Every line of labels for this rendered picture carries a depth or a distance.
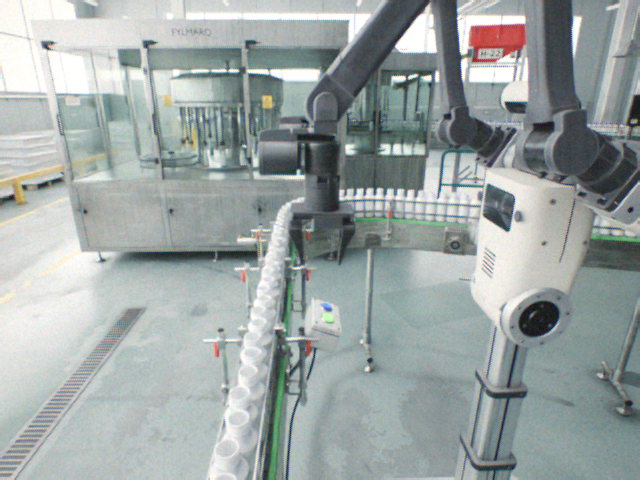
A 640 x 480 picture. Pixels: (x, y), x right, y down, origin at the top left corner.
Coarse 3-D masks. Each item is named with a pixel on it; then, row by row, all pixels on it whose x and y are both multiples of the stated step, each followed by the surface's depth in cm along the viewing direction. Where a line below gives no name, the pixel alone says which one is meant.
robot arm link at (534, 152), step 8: (544, 128) 63; (552, 128) 61; (536, 136) 63; (544, 136) 61; (600, 136) 60; (528, 144) 64; (536, 144) 62; (544, 144) 60; (600, 144) 60; (528, 152) 64; (536, 152) 62; (544, 152) 60; (528, 160) 65; (536, 160) 62; (544, 160) 60; (536, 168) 64; (544, 168) 62; (544, 176) 66; (560, 176) 61; (568, 176) 61
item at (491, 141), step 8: (488, 128) 103; (496, 128) 104; (504, 128) 106; (512, 128) 102; (480, 136) 103; (488, 136) 103; (496, 136) 103; (504, 136) 104; (512, 136) 103; (472, 144) 106; (480, 144) 105; (488, 144) 103; (496, 144) 103; (504, 144) 103; (480, 152) 106; (488, 152) 105; (496, 152) 104; (480, 160) 109; (488, 160) 105
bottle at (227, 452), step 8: (224, 440) 59; (232, 440) 60; (216, 448) 58; (224, 448) 60; (232, 448) 60; (216, 456) 57; (224, 456) 61; (232, 456) 57; (240, 456) 59; (216, 464) 58; (224, 464) 57; (232, 464) 57; (240, 464) 59; (248, 464) 61; (216, 472) 58; (224, 472) 57; (232, 472) 58; (240, 472) 58; (248, 472) 60
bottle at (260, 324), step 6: (258, 318) 93; (252, 324) 91; (258, 324) 94; (264, 324) 91; (252, 330) 91; (258, 330) 90; (264, 330) 91; (264, 336) 91; (270, 336) 93; (264, 342) 91; (270, 342) 92; (270, 348) 92; (270, 354) 93; (270, 378) 95
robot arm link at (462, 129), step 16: (432, 0) 97; (448, 0) 95; (432, 16) 99; (448, 16) 96; (448, 32) 97; (448, 48) 98; (448, 64) 99; (448, 80) 100; (448, 96) 101; (464, 96) 101; (448, 112) 102; (464, 112) 100; (448, 128) 101; (464, 128) 101; (464, 144) 102
